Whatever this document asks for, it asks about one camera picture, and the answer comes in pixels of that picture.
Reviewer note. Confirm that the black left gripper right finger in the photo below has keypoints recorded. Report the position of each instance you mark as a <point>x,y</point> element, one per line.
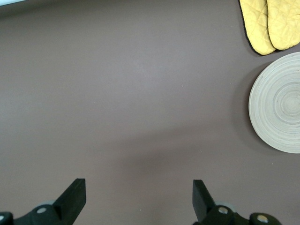
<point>202,201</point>

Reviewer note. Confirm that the round wooden plate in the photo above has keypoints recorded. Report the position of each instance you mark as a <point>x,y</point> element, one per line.
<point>276,105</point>

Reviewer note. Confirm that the brown table cover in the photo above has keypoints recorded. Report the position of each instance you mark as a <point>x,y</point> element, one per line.
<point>117,93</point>

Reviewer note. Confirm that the yellow quilted oven mitt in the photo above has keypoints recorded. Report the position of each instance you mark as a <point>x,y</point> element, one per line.
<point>255,25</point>
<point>284,25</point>

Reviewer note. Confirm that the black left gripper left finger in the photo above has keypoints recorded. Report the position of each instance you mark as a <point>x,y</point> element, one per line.
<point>68,204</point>

